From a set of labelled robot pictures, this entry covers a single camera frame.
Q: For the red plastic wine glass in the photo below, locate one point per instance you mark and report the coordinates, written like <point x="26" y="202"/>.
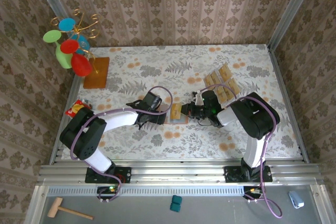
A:
<point x="81" y="65"/>

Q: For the aluminium side rail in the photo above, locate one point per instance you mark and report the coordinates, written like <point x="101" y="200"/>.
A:
<point x="287" y="103"/>

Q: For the green plastic wine glass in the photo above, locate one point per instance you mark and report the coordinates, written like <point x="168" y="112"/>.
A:
<point x="63" y="56"/>

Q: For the white blue stapler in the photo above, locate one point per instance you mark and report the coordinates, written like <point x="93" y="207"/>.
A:
<point x="296" y="200"/>

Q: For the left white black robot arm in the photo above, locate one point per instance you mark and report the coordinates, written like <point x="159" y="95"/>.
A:
<point x="86" y="134"/>

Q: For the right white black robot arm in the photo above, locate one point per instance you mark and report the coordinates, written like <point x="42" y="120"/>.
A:
<point x="257" y="119"/>

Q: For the wooden mallet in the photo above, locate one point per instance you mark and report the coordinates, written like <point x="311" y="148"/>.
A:
<point x="55" y="207"/>

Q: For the blue plastic wine glass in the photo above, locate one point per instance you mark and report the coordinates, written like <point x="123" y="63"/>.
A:
<point x="67" y="24"/>

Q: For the grey metal platform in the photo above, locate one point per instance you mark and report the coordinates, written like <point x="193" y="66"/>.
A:
<point x="210" y="211"/>

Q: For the gold VIP card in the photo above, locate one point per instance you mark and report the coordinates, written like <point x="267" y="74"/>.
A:
<point x="216" y="78"/>
<point x="209" y="81"/>
<point x="175" y="111"/>
<point x="222" y="96"/>
<point x="233" y="86"/>
<point x="225" y="71"/>

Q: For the floral patterned tablecloth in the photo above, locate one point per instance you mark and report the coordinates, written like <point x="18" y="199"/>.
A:
<point x="183" y="142"/>

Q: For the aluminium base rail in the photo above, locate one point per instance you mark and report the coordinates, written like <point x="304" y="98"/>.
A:
<point x="178" y="174"/>

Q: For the teal rubber block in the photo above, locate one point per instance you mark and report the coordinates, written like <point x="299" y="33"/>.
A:
<point x="176" y="203"/>

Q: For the small black controller board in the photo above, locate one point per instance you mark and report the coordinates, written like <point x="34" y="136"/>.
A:
<point x="107" y="192"/>
<point x="252" y="192"/>

